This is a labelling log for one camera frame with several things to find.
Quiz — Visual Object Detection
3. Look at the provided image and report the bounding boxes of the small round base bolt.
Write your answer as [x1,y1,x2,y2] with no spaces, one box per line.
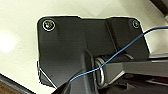
[42,18,57,32]

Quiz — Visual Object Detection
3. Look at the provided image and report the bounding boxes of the blue cable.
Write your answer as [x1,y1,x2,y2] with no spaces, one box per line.
[69,27,168,84]

